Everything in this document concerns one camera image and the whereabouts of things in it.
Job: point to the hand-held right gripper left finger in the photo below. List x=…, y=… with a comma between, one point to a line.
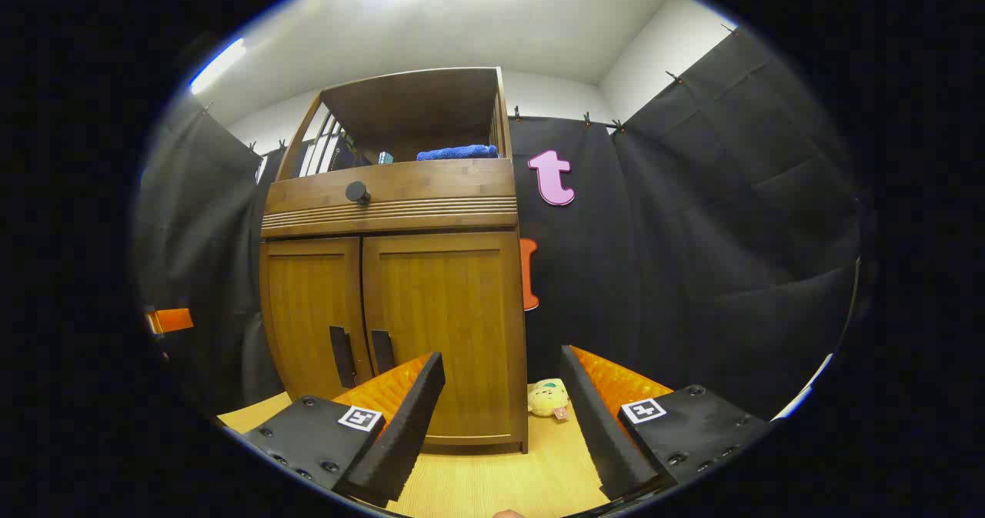
x=408, y=426

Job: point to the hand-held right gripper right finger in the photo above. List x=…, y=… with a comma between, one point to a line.
x=596, y=426

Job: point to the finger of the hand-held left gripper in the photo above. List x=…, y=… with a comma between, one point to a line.
x=171, y=321

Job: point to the wooden shoe cabinet door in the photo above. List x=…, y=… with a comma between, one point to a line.
x=446, y=295
x=308, y=302

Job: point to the wooden double-door shoe cabinet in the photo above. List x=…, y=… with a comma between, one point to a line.
x=415, y=102

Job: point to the wooden cabinet drawer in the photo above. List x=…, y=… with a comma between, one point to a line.
x=446, y=183

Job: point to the yellow plush toy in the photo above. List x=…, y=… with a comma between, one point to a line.
x=546, y=396

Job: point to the black backdrop cloth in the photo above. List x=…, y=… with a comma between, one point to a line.
x=692, y=233

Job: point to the black round drawer knob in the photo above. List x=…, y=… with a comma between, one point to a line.
x=358, y=193

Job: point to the blue folded towel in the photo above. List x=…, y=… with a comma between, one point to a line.
x=458, y=152

